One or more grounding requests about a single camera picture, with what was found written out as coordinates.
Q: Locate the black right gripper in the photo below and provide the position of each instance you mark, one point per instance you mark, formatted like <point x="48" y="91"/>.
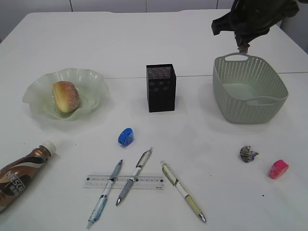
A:
<point x="250" y="19"/>

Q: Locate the grey blue paper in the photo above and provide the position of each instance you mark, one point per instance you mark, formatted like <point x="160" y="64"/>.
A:
<point x="247" y="155"/>

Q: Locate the sugared bread roll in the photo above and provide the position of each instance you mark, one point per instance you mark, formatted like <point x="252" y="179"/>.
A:
<point x="66" y="96"/>

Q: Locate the brown coffee bottle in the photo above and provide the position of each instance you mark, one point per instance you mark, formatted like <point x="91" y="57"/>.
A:
<point x="16" y="177"/>

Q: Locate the pink white paper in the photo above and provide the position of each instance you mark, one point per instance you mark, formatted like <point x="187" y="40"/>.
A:
<point x="243" y="49"/>

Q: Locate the green woven plastic basket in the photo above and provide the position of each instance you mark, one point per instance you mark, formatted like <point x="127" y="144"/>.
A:
<point x="247" y="91"/>

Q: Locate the black mesh pen holder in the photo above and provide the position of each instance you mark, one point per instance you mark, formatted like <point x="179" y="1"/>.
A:
<point x="161" y="87"/>

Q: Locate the pink pencil sharpener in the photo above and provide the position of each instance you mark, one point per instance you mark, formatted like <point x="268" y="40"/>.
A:
<point x="278" y="169"/>

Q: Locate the blue pencil sharpener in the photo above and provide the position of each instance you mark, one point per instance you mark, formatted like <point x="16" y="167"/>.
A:
<point x="126" y="137"/>

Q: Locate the beige green pen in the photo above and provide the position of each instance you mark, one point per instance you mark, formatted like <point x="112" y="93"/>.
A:
<point x="174" y="180"/>

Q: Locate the pale green glass plate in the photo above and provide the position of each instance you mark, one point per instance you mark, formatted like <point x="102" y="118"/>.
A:
<point x="89" y="84"/>

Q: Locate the grey white pen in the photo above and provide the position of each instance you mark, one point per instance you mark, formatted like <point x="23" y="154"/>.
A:
<point x="139" y="166"/>

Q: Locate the light blue pen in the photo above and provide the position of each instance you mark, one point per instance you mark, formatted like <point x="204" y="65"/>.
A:
<point x="97" y="211"/>

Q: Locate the clear plastic ruler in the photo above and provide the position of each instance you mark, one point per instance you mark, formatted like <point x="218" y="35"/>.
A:
<point x="141" y="182"/>

